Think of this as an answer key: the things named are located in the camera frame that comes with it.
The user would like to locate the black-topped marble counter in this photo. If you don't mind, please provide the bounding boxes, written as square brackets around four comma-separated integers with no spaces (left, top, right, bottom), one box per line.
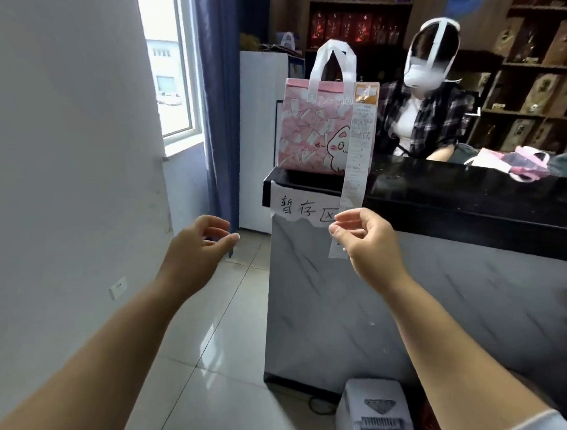
[254,145,567,413]

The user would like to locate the wooden shelving unit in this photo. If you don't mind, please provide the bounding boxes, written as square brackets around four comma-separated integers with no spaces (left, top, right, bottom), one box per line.
[461,0,567,159]

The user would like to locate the folded pink tote bags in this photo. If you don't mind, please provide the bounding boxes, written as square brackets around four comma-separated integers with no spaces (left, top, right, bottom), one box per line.
[463,144,553,186]

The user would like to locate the white floor appliance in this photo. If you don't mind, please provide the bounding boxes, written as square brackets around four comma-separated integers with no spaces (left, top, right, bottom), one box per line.
[332,375,419,430]

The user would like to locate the person's left hand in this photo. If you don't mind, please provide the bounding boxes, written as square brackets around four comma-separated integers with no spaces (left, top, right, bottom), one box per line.
[151,213,244,304]

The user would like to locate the person's right forearm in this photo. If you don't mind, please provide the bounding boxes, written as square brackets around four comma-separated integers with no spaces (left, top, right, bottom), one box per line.
[384,267,567,430]

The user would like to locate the handwritten white paper sign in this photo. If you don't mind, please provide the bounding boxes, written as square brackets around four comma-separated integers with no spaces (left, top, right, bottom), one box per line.
[268,177,346,231]

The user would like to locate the white wall socket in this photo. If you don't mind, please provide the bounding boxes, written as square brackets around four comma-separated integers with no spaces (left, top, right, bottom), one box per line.
[107,276,129,302]

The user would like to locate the group of brown gift boxes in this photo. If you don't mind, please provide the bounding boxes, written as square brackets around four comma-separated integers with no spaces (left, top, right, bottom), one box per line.
[479,15,567,155]

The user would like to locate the white head-mounted headset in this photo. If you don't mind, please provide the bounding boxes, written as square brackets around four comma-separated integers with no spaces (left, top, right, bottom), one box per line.
[400,17,463,90]

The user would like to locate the dark wooden display shelf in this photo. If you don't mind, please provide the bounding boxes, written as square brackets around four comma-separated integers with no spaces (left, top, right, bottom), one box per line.
[301,0,421,86]

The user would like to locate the person's left forearm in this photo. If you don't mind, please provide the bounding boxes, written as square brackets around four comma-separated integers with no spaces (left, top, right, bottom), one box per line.
[0,273,182,430]

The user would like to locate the white-framed window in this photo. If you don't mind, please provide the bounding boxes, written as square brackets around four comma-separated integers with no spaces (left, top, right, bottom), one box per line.
[137,0,206,157]

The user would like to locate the white cabinet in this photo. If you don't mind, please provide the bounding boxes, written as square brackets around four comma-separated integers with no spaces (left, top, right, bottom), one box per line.
[231,47,314,237]

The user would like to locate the pink cartoon tote bag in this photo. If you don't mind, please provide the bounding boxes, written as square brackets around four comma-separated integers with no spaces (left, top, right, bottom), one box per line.
[270,37,385,179]

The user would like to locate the long white paper receipt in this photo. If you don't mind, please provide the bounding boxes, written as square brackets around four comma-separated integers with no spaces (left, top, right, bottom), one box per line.
[321,81,388,261]

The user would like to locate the row of red boxes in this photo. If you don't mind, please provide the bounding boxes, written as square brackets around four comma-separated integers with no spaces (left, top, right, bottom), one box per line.
[307,7,404,49]

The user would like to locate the blue curtain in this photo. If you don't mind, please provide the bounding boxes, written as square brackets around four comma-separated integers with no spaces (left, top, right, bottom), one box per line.
[191,0,283,236]

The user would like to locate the person's right hand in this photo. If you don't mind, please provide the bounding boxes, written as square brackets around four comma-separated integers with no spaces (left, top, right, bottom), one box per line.
[327,206,412,299]

